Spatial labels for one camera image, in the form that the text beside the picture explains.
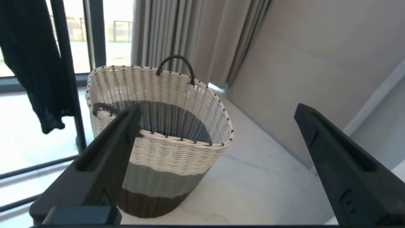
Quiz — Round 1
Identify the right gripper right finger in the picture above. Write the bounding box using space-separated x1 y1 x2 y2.
294 103 405 226

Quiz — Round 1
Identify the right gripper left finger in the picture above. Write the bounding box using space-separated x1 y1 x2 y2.
28 104 142 222

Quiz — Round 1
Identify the black shirt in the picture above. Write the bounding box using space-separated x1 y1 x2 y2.
0 0 78 136

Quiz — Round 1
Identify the black clothes rack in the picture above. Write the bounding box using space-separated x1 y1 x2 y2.
0 0 88 213

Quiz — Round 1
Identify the white laundry basket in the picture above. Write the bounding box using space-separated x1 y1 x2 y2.
85 55 235 219

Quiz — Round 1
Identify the beige curtain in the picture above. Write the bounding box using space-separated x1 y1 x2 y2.
131 0 273 89

